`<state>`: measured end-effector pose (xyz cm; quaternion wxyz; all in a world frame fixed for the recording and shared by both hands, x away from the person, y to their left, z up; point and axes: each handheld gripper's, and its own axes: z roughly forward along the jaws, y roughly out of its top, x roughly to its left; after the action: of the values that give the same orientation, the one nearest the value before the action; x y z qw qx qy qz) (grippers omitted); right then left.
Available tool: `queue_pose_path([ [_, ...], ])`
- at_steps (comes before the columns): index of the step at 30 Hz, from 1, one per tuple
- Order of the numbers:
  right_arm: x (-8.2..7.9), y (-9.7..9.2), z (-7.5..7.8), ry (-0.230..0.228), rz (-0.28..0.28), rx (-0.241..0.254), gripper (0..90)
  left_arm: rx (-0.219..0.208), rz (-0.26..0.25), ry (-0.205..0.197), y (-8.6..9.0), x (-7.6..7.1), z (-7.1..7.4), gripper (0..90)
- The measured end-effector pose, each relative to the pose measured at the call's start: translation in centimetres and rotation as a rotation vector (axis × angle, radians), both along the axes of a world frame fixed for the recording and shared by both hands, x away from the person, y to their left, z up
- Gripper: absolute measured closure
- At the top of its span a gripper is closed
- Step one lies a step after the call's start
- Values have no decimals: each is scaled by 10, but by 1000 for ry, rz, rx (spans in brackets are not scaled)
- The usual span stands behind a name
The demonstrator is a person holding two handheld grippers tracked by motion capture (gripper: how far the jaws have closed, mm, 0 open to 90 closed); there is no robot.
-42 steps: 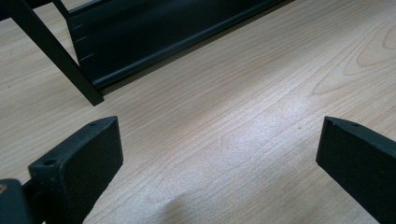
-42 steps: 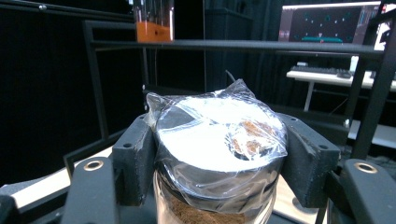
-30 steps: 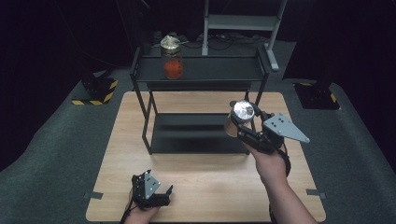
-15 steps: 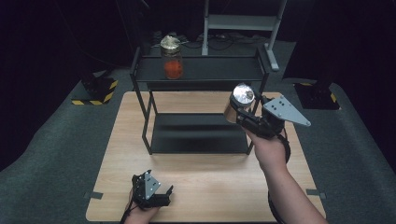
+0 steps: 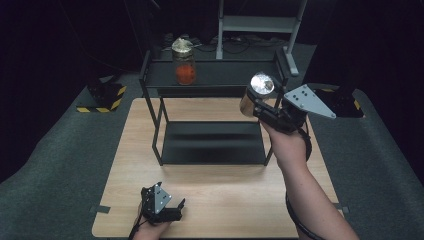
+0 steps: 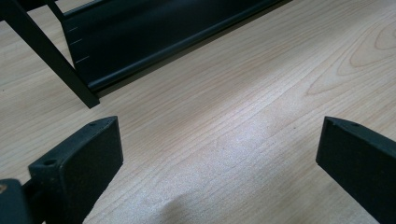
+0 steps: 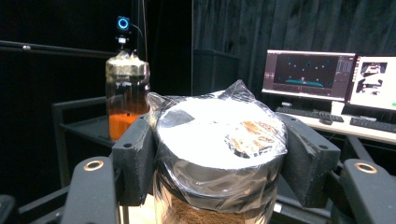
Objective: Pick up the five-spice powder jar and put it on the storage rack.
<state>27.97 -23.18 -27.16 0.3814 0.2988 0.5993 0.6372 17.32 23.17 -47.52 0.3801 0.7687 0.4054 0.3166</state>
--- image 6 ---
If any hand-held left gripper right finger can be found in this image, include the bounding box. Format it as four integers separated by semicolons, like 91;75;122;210
316;116;396;224

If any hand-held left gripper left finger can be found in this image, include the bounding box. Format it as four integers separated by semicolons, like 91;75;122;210
27;116;124;224

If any black metal rack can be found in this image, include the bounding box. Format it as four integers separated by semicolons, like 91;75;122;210
0;0;293;109

